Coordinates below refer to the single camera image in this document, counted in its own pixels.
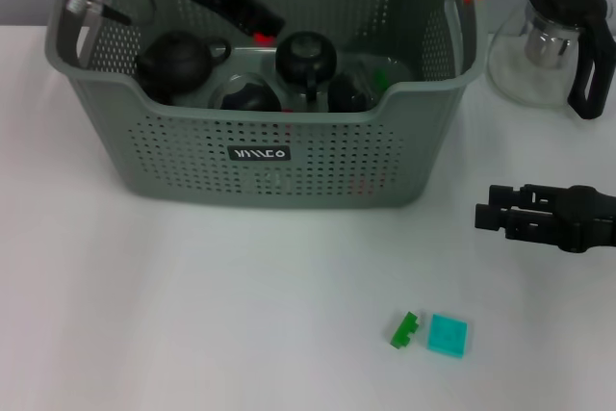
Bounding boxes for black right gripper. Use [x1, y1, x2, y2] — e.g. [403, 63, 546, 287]
[475, 183, 616, 254]

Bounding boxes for glass teacup black base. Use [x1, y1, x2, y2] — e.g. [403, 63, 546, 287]
[327, 70, 377, 113]
[275, 31, 339, 103]
[211, 72, 284, 112]

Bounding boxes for teal plate brick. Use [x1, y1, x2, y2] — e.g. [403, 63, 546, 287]
[425, 313, 471, 359]

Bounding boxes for green car-shaped brick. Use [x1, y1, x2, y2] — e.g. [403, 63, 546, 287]
[388, 310, 421, 349]

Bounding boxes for grey perforated storage bin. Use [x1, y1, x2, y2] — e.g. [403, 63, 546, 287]
[46, 0, 487, 210]

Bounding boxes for black clay teapot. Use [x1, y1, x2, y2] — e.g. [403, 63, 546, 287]
[135, 30, 234, 94]

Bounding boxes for glass teapot black lid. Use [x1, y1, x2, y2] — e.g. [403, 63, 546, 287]
[488, 0, 616, 121]

